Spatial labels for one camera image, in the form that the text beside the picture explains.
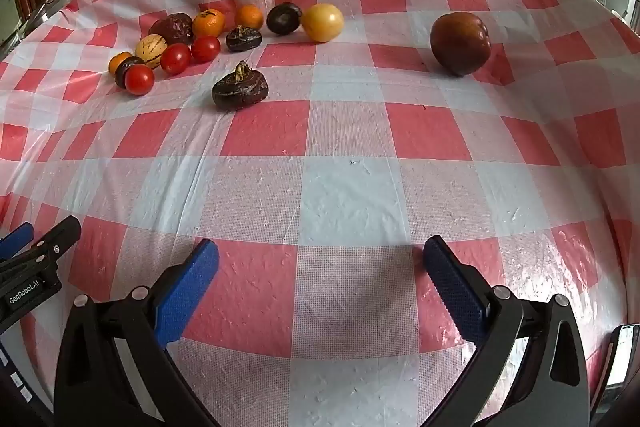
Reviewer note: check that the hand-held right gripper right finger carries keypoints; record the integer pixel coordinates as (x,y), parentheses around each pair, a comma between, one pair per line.
(455,292)

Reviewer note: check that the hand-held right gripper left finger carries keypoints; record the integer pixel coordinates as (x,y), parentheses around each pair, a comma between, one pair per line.
(187,292)

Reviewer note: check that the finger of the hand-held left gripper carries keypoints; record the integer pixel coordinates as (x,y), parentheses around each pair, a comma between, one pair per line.
(15,239)
(52,247)

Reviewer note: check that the large dark water chestnut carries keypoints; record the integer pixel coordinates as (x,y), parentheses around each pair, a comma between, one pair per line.
(240,89)

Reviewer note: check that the red cherry tomato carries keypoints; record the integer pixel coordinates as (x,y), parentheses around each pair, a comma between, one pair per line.
(205,49)
(139,80)
(175,59)

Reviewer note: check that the large red brown apple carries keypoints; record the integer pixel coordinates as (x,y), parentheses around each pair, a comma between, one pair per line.
(460,43)

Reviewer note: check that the small dark water chestnut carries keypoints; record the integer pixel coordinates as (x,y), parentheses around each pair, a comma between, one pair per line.
(243,41)

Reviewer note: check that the yellow round fruit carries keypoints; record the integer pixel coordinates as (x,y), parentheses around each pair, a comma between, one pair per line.
(322,23)

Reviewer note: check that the red white checked tablecloth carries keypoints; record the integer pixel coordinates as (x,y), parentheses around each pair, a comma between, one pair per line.
(350,187)

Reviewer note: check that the dark rectangular glossy device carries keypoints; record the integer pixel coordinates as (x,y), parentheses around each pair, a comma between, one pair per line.
(621,357)

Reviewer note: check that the dark purple round fruit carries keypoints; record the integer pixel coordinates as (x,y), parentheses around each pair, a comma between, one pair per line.
(122,74)
(282,21)

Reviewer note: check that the small orange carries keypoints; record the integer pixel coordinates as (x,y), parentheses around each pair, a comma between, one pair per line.
(249,17)
(117,61)

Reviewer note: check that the cream striped melon fruit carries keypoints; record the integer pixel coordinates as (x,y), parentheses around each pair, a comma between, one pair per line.
(149,49)

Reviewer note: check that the wrinkled dark red passion fruit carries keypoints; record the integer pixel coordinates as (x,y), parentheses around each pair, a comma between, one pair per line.
(172,29)

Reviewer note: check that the mandarin with green stem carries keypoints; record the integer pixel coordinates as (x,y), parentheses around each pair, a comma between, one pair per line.
(209,24)

